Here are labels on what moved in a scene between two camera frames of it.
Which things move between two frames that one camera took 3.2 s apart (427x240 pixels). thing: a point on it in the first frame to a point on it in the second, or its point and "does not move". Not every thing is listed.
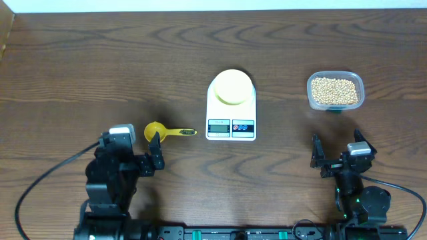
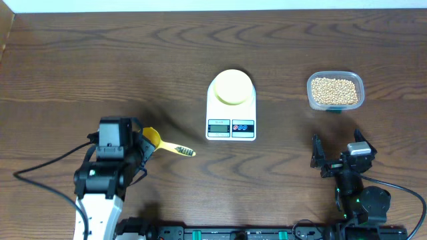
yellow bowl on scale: x=233 y=87 does not move
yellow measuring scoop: x=151 y=129 to x=153 y=136
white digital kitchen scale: x=230 y=123 does not move
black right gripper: x=331 y=167 does not move
